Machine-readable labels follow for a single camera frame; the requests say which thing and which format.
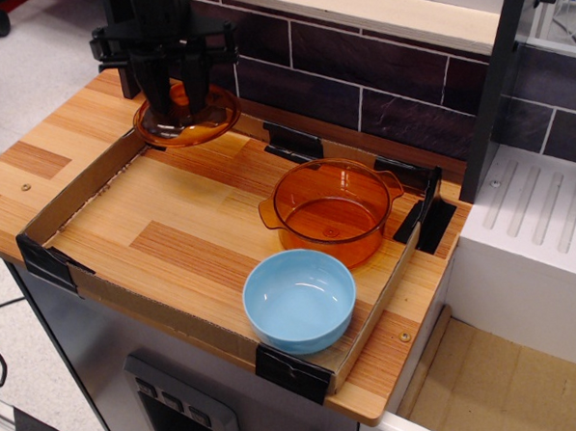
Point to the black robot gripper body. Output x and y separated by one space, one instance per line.
165 31

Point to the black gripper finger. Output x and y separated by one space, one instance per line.
152 76
195 71

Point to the orange glass pot lid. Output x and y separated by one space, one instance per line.
186 129

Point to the orange glass pot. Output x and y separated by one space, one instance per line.
336 206

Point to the cardboard fence with black tape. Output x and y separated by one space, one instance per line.
170 238

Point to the light blue bowl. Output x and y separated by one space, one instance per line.
299 301

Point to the dark grey shelf upright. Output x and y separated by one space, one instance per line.
483 146

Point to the white sink drainboard unit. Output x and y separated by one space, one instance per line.
514 267

